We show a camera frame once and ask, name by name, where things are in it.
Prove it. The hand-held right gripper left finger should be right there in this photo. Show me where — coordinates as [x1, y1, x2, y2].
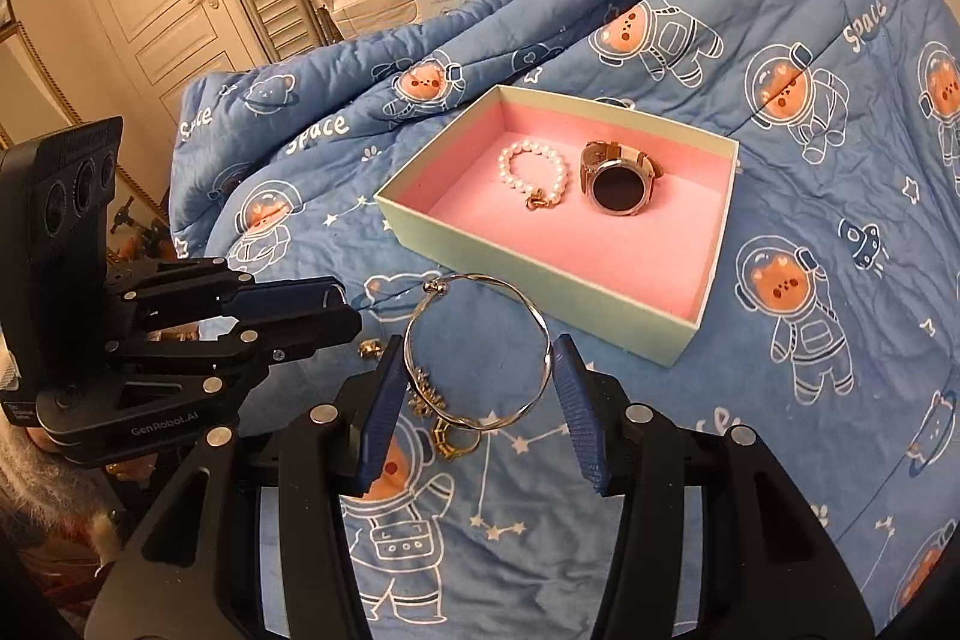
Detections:
[86, 336, 410, 640]

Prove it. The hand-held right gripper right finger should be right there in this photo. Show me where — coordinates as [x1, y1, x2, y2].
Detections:
[553, 334, 875, 640]

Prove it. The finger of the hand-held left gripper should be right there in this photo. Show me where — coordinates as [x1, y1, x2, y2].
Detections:
[111, 256, 349, 323]
[112, 307, 363, 410]

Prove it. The silver bangle with charms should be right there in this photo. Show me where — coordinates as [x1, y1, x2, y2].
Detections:
[403, 274, 556, 431]

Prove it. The gold ring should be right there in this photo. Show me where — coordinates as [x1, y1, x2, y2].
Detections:
[429, 419, 482, 461]

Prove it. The green box with pink lining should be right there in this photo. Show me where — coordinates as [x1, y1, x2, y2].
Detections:
[373, 83, 741, 369]

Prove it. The blue astronaut bear blanket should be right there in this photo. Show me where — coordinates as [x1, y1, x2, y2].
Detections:
[166, 0, 960, 640]

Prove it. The rose gold wristwatch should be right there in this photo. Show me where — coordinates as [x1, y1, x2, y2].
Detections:
[577, 140, 666, 216]

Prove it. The white pearl bracelet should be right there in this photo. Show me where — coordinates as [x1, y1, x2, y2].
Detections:
[498, 139, 566, 214]

